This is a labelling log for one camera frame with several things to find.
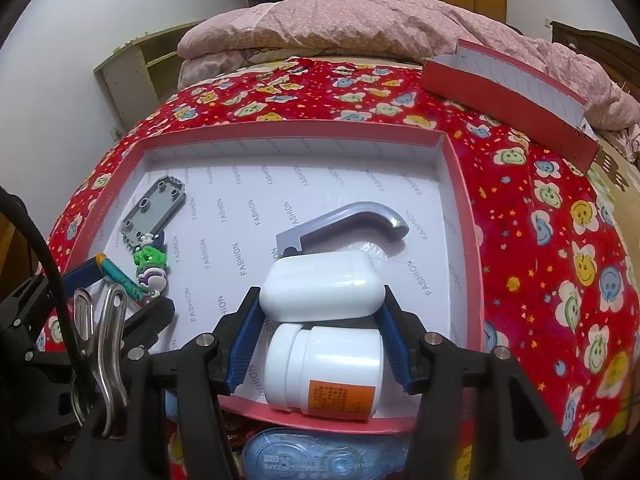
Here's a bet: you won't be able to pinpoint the blue correction tape dispenser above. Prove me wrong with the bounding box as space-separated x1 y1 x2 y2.
241 427 416 480

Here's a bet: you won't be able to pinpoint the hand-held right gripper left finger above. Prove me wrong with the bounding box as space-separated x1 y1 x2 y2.
75 286 263 480

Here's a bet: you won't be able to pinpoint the green toy figure keychain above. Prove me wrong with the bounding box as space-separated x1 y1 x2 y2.
132 232 171 306

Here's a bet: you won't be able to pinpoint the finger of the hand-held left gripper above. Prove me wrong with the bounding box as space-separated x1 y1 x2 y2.
60 257 108 291
117 297 176 351

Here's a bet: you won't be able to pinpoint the black cable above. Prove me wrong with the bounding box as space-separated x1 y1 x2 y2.
0 187 68 311

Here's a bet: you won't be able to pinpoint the white orange-label pill bottle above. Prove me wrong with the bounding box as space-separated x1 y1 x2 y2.
264 322 385 422

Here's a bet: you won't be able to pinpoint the beige open shelf unit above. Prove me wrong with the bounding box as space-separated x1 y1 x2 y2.
94 22 201 133

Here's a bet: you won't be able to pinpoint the red smiley-print blanket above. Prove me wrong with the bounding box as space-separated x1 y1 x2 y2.
37 57 631 480

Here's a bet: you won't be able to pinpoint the red cardboard box lid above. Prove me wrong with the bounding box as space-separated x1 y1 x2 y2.
420 39 601 171

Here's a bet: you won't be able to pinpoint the blue-grey curved handle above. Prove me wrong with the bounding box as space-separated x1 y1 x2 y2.
276 201 410 261

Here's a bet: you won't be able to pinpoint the dark wooden headboard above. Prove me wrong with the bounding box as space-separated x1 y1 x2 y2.
550 21 640 86

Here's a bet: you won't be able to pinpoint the pink dotted quilt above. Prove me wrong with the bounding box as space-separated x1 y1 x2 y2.
176 0 640 151

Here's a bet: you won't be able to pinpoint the grey metal mounting plate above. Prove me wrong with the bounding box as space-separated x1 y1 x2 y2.
119 176 187 246

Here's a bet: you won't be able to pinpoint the tan patterned bedsheet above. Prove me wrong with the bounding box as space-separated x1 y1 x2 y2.
590 130 640 221

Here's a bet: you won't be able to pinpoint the red cardboard box tray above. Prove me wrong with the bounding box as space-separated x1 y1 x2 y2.
65 120 486 435

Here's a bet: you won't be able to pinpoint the brown wooden cabinet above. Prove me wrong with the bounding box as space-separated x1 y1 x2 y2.
0 222 43 301

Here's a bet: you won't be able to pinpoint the teal cartoon-print lighter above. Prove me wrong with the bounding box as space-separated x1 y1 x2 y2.
95 255 146 303

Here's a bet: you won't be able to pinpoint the white earbuds case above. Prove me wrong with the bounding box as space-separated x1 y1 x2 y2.
258 254 385 322

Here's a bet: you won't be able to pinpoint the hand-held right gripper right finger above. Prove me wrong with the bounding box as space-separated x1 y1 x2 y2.
375 285 583 480

